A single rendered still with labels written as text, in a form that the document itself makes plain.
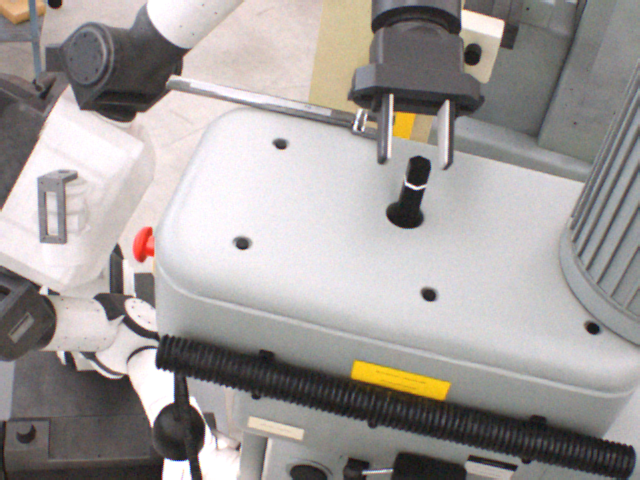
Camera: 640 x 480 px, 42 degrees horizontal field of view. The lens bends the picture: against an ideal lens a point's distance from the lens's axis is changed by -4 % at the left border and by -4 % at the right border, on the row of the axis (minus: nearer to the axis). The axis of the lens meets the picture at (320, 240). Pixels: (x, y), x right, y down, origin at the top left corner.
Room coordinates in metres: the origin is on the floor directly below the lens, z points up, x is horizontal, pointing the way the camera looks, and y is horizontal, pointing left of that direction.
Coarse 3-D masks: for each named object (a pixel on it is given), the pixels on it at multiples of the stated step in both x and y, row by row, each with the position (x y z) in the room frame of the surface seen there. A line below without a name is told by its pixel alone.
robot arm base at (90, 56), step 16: (80, 32) 0.95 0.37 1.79; (96, 32) 0.94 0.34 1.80; (112, 32) 0.94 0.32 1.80; (64, 48) 0.95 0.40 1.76; (80, 48) 0.93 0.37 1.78; (96, 48) 0.92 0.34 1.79; (112, 48) 0.92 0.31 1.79; (64, 64) 0.94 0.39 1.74; (80, 64) 0.92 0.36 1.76; (96, 64) 0.91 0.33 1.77; (112, 64) 0.91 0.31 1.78; (176, 64) 1.00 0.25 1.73; (80, 80) 0.91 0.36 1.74; (96, 80) 0.90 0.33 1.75; (112, 80) 0.90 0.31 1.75; (80, 96) 0.90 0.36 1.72; (96, 96) 0.90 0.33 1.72; (112, 96) 0.94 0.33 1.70; (128, 96) 0.97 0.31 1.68; (144, 96) 0.99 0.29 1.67; (160, 96) 0.99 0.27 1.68; (144, 112) 0.99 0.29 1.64
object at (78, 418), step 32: (32, 352) 1.25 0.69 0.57; (32, 384) 1.15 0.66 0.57; (64, 384) 1.17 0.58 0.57; (96, 384) 1.19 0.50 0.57; (128, 384) 1.21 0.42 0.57; (32, 416) 1.06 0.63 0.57; (64, 416) 1.08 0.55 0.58; (96, 416) 1.09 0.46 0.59; (128, 416) 1.11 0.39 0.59; (32, 448) 0.95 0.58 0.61; (64, 448) 0.98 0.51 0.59; (96, 448) 1.00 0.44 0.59; (128, 448) 1.02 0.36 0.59
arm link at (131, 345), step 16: (128, 320) 0.87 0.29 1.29; (128, 336) 0.85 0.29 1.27; (144, 336) 0.86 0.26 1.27; (96, 352) 0.84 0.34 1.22; (112, 352) 0.84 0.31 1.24; (128, 352) 0.84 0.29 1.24; (144, 352) 0.84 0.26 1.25; (112, 368) 0.82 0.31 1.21; (128, 368) 0.82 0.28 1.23; (144, 368) 0.81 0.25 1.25; (144, 384) 0.78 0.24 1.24; (160, 384) 0.78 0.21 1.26; (144, 400) 0.76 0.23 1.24
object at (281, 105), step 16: (176, 80) 0.73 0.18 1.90; (192, 80) 0.74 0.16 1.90; (208, 96) 0.72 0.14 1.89; (224, 96) 0.72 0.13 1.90; (240, 96) 0.72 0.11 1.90; (256, 96) 0.73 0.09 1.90; (272, 96) 0.73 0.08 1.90; (288, 112) 0.72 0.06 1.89; (304, 112) 0.72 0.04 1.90; (320, 112) 0.72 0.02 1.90; (336, 112) 0.73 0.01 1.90; (368, 112) 0.74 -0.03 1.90; (352, 128) 0.71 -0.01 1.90; (368, 128) 0.71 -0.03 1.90
